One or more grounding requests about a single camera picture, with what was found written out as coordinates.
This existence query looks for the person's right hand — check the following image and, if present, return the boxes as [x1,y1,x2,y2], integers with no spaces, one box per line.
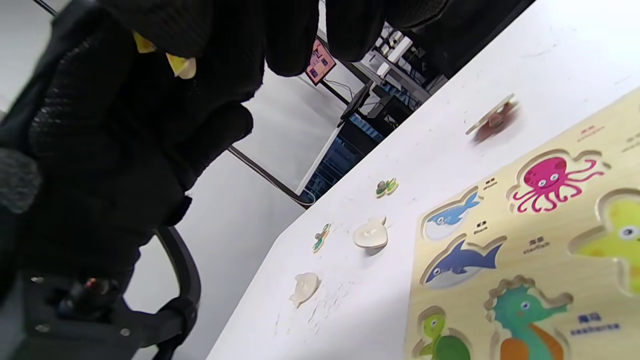
[0,0,451,306]

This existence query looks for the yellow starfish puzzle piece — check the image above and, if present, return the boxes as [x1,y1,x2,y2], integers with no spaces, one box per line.
[132,31,198,81]

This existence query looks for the seahorse puzzle piece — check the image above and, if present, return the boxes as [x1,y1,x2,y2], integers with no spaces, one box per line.
[312,223,332,253]

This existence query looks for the plain wooden puzzle piece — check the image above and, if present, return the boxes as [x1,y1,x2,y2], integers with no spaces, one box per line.
[352,216,389,250]
[289,272,320,308]
[465,94,521,143]

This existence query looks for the green turtle puzzle piece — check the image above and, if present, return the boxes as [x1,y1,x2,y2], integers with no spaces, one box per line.
[375,177,399,199]

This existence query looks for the wooden animal puzzle frame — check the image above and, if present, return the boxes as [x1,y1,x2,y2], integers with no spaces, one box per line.
[405,87,640,360]

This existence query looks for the glass partition panel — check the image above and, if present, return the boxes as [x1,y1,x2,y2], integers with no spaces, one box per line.
[295,112,386,206]

